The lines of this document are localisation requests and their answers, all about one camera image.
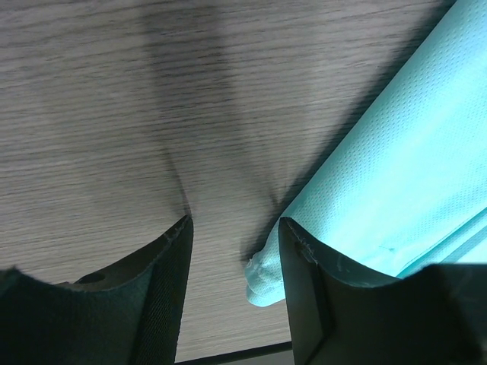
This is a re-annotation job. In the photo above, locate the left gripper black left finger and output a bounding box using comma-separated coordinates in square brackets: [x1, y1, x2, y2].
[1, 216, 193, 364]

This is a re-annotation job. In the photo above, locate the teal t shirt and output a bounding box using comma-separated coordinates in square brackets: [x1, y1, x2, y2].
[243, 0, 487, 309]

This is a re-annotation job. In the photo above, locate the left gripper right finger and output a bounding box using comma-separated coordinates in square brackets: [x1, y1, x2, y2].
[279, 217, 486, 364]

